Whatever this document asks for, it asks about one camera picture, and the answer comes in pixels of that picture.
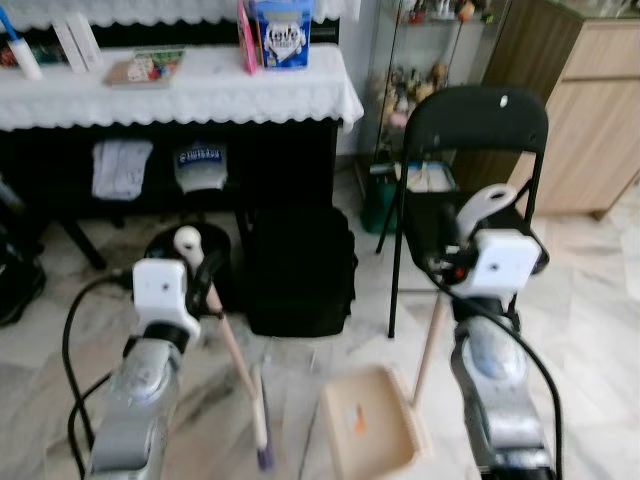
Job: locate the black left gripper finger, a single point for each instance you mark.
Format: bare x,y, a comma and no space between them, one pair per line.
212,270

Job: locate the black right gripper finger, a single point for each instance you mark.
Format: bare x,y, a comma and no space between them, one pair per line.
460,235

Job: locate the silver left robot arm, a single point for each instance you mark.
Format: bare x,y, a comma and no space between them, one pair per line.
140,400

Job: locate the green bottle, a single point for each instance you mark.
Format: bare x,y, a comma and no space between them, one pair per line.
378,205

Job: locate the black backpack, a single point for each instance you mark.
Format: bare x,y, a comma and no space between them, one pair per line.
300,270

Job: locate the white bag with blue print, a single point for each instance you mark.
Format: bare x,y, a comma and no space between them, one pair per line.
200,172

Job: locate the black folding chair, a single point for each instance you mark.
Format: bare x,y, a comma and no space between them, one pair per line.
475,120

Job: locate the black upright piano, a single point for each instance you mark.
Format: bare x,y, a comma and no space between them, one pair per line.
290,160

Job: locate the white folded cloth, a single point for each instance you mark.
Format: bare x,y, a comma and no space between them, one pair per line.
120,170

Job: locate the large white lace cloth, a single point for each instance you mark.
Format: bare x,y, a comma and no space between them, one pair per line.
220,95

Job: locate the glass display cabinet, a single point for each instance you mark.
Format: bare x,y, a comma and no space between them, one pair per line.
420,60

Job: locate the light wooden sideboard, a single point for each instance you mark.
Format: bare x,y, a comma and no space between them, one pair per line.
590,110

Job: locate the black bag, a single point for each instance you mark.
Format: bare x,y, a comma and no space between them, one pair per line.
18,280

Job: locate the flat picture book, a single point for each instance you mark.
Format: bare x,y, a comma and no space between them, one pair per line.
145,70

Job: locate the pink book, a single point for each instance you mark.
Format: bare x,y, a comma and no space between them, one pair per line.
246,40

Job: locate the blue printed box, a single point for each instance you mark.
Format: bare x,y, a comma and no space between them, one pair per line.
282,40

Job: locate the slim white box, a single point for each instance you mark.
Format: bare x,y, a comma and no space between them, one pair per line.
88,40
63,48

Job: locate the narrow white lace runner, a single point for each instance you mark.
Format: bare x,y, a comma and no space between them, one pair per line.
150,10

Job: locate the white bottle with blue cap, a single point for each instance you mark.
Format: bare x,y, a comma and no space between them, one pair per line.
25,58

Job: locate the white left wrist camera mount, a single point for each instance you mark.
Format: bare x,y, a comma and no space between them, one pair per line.
160,290

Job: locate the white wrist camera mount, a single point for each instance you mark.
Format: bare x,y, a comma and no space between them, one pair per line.
505,265
160,290

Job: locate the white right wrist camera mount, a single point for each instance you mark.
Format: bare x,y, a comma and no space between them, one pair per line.
505,265

